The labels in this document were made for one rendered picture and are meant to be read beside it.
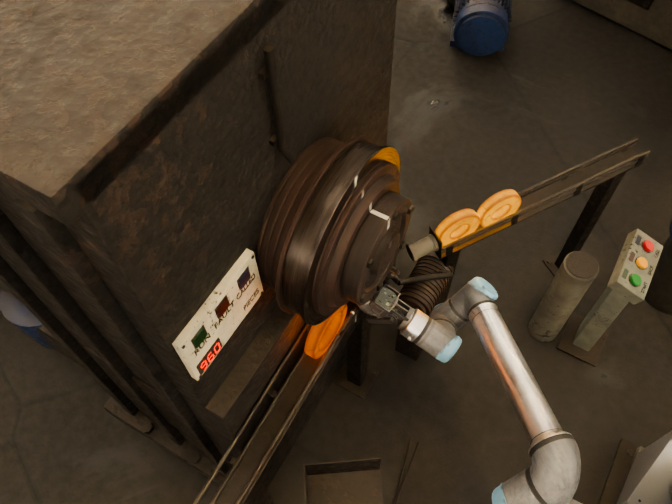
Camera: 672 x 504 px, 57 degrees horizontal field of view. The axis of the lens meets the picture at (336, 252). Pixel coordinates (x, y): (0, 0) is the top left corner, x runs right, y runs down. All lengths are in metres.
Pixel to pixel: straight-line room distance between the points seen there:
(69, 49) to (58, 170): 0.24
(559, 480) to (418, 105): 2.25
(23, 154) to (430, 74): 2.89
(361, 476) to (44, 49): 1.30
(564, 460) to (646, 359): 1.26
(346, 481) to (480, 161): 1.88
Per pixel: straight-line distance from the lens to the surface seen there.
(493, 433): 2.52
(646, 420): 2.72
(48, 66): 1.03
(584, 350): 2.74
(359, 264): 1.36
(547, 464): 1.64
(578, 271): 2.28
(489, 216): 2.07
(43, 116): 0.96
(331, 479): 1.80
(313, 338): 1.71
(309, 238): 1.30
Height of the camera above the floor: 2.37
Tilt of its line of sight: 58 degrees down
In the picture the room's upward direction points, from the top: 2 degrees counter-clockwise
